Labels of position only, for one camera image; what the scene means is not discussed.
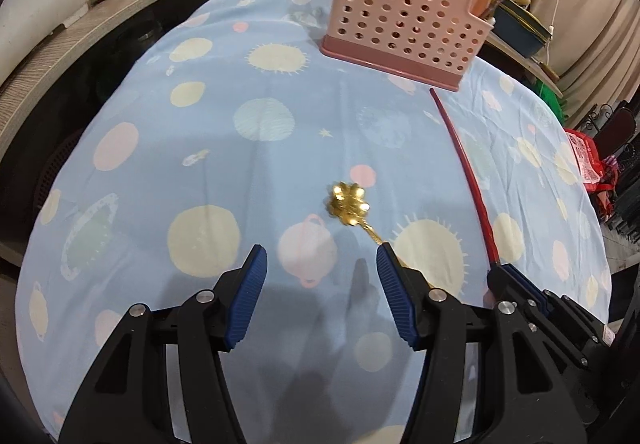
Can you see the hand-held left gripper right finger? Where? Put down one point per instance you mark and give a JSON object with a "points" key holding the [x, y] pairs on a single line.
{"points": [[397, 296]]}

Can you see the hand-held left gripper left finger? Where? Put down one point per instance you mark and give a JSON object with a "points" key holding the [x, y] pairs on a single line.
{"points": [[247, 294]]}

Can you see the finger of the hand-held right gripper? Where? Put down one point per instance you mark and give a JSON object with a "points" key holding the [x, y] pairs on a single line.
{"points": [[530, 289], [500, 289]]}

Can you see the gold flower spoon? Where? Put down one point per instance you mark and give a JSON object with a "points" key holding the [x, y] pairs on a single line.
{"points": [[350, 204]]}

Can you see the red chopstick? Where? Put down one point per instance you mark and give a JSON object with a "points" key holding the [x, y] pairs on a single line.
{"points": [[472, 179]]}

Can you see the pink perforated utensil basket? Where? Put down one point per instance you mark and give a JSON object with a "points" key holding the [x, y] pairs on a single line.
{"points": [[405, 8]]}

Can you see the blue planet print tablecloth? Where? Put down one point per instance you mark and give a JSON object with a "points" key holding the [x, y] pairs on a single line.
{"points": [[200, 163]]}

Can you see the red plastic bag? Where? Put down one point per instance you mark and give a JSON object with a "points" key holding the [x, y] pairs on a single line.
{"points": [[590, 163]]}

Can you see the black metal chair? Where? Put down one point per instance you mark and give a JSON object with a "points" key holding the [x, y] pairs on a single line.
{"points": [[625, 148]]}

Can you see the green plastic bag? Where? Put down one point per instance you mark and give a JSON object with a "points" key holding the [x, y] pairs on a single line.
{"points": [[550, 101]]}

